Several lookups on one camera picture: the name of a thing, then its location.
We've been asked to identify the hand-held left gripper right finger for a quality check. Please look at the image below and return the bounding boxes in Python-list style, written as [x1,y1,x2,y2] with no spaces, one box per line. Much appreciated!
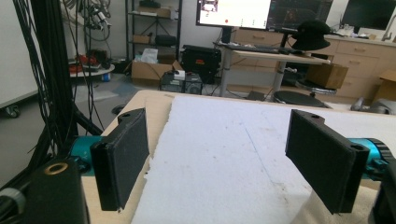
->
[285,109,371,215]

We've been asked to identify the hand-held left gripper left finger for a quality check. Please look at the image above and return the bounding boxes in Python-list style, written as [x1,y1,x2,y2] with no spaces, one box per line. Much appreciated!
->
[90,107,150,212]

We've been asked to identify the grey plastic object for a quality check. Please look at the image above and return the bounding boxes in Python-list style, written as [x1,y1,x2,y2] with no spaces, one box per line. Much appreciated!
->
[349,96,396,116]

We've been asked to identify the brown cardboard box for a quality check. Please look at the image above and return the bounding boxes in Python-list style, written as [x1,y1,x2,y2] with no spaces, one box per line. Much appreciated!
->
[306,63,349,90]

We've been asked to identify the open cardboard box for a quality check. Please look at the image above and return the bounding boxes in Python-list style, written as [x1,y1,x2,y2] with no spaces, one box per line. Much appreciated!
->
[130,59,185,87]

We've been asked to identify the round white table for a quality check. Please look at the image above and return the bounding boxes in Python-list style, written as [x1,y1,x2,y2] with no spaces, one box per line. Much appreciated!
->
[68,63,116,78]

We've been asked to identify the light cardboard box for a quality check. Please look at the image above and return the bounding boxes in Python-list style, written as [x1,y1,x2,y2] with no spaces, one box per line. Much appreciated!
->
[373,69,396,103]

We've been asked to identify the white foam sheet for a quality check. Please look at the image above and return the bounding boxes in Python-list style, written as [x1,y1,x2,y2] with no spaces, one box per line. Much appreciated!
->
[130,94,396,224]

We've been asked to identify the black computer tower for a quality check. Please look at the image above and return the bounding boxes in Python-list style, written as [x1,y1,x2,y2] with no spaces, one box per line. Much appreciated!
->
[160,71,204,95]

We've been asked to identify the red tool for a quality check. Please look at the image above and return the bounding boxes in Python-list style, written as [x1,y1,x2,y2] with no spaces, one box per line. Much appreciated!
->
[76,54,101,68]

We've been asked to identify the white plastic bag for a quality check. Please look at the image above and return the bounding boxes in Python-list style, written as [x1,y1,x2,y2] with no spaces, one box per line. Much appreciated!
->
[140,48,160,64]

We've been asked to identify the height-adjustable desk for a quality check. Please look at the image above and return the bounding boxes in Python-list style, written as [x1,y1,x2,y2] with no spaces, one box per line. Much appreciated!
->
[213,40,331,98]

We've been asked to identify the black hat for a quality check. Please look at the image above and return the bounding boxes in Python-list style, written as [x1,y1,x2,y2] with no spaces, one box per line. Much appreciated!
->
[291,20,332,51]

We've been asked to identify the black keyboard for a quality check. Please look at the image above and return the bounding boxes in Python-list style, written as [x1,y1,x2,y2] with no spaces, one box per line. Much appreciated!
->
[218,41,300,56]

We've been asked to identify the black bag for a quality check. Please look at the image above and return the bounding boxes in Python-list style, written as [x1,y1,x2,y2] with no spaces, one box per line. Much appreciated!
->
[154,34,177,48]

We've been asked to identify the black equipment case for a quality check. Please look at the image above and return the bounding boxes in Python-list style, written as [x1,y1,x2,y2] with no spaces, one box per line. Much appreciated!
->
[181,45,222,84]

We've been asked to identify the black metal stand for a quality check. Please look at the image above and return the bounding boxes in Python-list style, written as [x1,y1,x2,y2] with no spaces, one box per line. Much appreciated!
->
[31,0,104,188]

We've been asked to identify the white device on stand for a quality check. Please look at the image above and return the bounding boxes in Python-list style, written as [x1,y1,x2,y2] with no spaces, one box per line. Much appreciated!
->
[89,6,112,31]

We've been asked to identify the black metal shelf rack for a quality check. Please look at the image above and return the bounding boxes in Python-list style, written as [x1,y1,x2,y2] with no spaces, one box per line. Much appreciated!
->
[125,0,183,63]

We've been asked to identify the white wheeled board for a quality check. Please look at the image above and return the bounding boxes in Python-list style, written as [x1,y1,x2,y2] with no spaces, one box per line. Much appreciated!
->
[0,0,41,119]

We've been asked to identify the monitor with dark screen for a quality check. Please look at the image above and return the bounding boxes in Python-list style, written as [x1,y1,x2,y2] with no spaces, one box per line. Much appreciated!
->
[266,0,334,33]

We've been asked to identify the black switched-off monitor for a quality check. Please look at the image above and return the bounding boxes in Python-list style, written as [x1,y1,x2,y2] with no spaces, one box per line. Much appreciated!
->
[341,0,396,32]

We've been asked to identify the flat cardboard box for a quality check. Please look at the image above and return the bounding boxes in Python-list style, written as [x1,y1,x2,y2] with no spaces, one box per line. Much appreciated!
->
[138,7,172,19]

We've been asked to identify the monitor with white screen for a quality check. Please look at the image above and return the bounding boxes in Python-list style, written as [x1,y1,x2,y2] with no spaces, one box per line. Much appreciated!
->
[195,0,273,31]

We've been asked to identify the black cable bundle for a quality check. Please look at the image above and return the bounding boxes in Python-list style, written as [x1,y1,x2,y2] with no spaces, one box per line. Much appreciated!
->
[12,0,78,162]

